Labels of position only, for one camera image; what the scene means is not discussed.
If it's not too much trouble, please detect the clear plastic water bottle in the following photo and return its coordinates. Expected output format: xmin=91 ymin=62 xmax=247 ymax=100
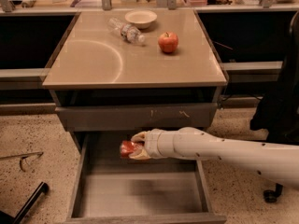
xmin=107 ymin=18 xmax=145 ymax=45

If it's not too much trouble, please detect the black chair leg left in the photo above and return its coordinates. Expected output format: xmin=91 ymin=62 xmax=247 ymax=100
xmin=0 ymin=182 xmax=49 ymax=224

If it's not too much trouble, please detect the black office chair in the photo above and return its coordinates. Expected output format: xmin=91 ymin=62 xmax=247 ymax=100
xmin=249 ymin=11 xmax=299 ymax=203

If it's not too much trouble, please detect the crushed red coke can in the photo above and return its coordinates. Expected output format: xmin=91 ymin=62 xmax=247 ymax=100
xmin=120 ymin=140 xmax=144 ymax=158

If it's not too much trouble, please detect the white bowl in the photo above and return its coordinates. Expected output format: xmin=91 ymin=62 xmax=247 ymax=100
xmin=125 ymin=10 xmax=157 ymax=29

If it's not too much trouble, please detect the red apple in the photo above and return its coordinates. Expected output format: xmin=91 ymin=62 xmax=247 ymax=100
xmin=158 ymin=32 xmax=178 ymax=53

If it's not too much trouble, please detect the open middle drawer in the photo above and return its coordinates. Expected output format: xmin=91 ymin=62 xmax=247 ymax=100
xmin=64 ymin=132 xmax=226 ymax=224

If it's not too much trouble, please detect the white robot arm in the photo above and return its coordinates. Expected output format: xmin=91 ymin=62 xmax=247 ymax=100
xmin=129 ymin=127 xmax=299 ymax=189

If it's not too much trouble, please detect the closed top drawer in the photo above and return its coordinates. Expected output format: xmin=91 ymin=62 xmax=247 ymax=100
xmin=56 ymin=103 xmax=218 ymax=132

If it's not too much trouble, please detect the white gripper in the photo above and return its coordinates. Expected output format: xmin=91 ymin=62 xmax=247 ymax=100
xmin=129 ymin=129 xmax=163 ymax=161

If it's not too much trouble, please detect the grey drawer cabinet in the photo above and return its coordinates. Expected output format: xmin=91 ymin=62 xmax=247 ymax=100
xmin=41 ymin=8 xmax=229 ymax=224

